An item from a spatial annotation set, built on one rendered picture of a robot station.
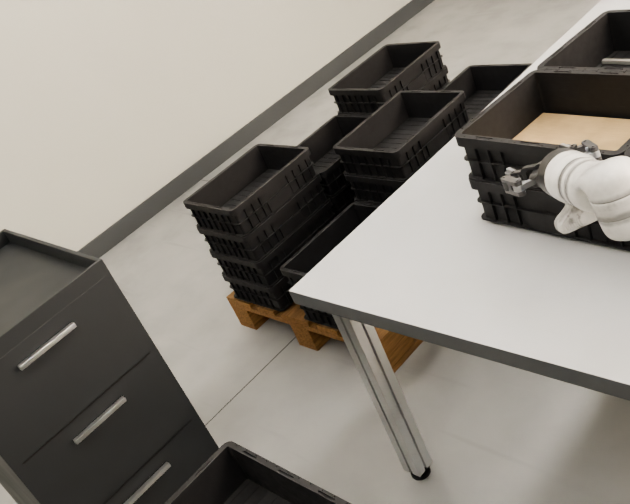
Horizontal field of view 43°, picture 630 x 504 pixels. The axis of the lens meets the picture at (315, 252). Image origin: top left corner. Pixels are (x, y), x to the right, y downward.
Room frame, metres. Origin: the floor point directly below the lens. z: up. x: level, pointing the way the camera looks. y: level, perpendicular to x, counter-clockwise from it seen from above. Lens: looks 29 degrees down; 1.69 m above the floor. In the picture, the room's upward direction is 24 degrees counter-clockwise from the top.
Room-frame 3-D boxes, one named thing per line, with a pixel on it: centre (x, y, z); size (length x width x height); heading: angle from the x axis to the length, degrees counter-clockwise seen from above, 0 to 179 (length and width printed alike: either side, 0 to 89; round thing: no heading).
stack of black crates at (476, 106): (2.75, -0.78, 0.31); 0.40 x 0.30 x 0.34; 124
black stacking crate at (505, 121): (1.45, -0.59, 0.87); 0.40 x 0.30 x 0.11; 29
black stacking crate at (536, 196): (1.45, -0.59, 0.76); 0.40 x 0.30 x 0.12; 29
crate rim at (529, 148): (1.45, -0.59, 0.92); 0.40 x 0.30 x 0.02; 29
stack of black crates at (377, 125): (2.53, -0.44, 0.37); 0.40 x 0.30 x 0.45; 124
